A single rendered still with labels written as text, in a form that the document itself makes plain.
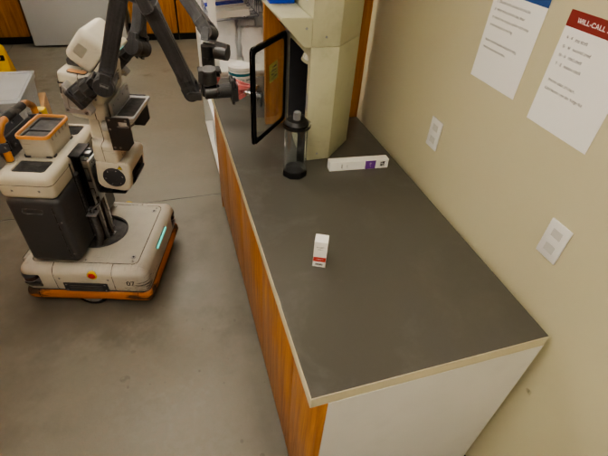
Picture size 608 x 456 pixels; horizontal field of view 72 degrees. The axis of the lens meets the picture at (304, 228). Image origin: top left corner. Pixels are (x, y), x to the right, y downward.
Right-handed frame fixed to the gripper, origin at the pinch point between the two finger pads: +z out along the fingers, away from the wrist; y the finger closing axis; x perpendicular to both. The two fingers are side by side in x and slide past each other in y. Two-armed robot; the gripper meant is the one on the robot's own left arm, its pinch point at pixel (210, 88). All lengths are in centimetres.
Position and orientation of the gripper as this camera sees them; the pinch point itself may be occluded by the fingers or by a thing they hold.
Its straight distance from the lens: 210.9
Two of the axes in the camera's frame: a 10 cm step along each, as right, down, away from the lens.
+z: -0.7, 7.6, 6.5
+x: -2.9, -6.3, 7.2
